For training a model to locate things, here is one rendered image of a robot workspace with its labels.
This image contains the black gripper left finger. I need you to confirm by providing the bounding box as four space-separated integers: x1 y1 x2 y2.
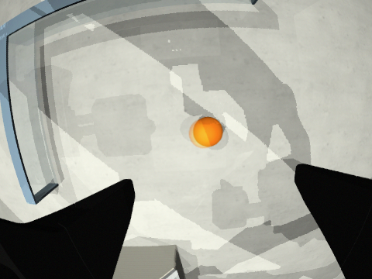
0 179 136 279

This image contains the clear low l-shaped wall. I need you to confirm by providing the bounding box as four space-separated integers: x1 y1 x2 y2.
9 0 254 201

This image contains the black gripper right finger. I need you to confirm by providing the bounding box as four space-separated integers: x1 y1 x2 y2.
294 164 372 279

